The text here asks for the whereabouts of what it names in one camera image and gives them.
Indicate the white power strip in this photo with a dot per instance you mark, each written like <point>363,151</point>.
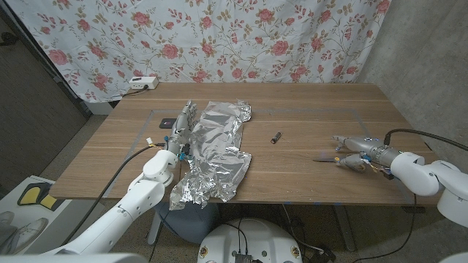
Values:
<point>143,83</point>

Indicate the small black square device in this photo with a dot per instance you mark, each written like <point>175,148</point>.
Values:
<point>166,123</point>

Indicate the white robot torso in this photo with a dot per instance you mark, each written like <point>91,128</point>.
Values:
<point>256,237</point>

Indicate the white sneaker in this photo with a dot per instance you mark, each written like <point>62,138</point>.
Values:
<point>5,217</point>
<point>29,233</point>

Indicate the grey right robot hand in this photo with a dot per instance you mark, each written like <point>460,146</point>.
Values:
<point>365,146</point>

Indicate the grey table leg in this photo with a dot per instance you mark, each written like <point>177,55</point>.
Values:
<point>154,228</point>
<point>345,226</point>

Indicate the floral backdrop cloth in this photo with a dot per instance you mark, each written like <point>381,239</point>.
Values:
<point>219,36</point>

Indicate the grey stool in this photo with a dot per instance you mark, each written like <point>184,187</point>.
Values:
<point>190,223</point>

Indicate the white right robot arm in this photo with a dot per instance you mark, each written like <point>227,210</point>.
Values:
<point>420,175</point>

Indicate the grey yellow scissors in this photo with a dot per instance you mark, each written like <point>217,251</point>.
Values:
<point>325,160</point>

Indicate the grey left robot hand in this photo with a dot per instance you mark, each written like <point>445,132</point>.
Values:
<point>181,128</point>

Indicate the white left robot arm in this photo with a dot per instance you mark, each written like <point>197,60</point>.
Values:
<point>135,204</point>

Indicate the small dark battery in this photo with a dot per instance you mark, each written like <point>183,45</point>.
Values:
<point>276,137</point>

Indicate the aluminum foil sheet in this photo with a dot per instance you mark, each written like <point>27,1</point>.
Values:
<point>214,149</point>

